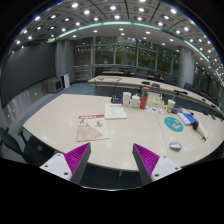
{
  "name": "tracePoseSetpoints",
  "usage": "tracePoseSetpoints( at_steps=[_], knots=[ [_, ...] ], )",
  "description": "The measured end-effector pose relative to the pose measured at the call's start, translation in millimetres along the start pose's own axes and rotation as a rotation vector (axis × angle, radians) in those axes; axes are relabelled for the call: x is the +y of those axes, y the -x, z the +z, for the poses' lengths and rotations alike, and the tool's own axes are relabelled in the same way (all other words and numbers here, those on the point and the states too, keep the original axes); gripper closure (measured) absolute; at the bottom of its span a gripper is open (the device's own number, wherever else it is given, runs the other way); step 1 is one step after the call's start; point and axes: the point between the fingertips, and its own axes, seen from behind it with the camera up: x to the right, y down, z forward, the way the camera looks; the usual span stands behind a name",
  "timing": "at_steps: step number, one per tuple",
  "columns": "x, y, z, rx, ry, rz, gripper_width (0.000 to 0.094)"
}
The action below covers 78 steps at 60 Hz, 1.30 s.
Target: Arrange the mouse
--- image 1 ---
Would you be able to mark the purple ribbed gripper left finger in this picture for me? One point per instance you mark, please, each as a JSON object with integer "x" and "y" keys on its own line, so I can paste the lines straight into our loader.
{"x": 69, "y": 166}

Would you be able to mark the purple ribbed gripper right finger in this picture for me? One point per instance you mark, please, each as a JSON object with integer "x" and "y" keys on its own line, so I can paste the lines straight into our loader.
{"x": 151, "y": 166}

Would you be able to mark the round teal mouse pad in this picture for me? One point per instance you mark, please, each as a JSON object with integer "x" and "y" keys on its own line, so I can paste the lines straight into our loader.
{"x": 174, "y": 124}

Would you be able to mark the black office chair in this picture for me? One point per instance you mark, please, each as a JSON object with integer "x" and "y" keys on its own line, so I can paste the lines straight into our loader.
{"x": 12, "y": 144}

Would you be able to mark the red and white magazine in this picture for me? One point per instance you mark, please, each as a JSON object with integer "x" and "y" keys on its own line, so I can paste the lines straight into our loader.
{"x": 92, "y": 128}

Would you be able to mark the blue notebook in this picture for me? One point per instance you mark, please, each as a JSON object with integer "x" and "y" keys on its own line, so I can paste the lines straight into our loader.
{"x": 187, "y": 119}

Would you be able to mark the white lidded mug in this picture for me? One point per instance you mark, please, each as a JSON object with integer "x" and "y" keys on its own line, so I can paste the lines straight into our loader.
{"x": 135, "y": 102}

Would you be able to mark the white paper booklet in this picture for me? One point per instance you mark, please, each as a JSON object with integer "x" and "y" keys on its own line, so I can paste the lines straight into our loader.
{"x": 114, "y": 111}

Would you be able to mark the paper cup with green band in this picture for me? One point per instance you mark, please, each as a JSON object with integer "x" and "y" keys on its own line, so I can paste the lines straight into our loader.
{"x": 170, "y": 105}

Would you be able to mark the white cylindrical cup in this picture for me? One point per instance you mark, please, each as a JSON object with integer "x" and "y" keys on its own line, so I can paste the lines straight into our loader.
{"x": 126, "y": 98}

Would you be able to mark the red water bottle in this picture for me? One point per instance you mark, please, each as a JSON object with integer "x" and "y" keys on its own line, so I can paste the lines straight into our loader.
{"x": 144, "y": 97}

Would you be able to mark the grey box on floor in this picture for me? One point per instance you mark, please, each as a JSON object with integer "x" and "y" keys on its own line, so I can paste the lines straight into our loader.
{"x": 54, "y": 86}

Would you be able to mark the white air purifier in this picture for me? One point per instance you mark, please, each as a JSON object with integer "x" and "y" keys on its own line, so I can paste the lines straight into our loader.
{"x": 65, "y": 80}

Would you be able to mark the long rear conference table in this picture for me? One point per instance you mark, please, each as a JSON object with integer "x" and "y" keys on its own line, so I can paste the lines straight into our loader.
{"x": 127, "y": 82}

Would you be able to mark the large dark projection screen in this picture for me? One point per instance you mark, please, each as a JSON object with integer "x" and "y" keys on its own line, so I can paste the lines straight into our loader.
{"x": 25, "y": 68}

